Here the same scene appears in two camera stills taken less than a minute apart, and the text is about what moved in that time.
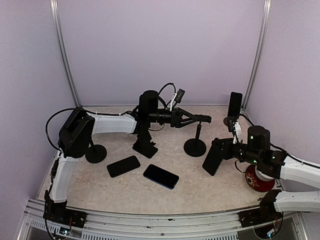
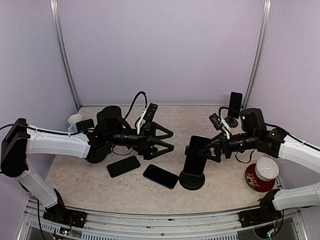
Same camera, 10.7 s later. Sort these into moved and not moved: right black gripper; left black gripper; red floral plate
Moved: left black gripper
Not moved: right black gripper; red floral plate
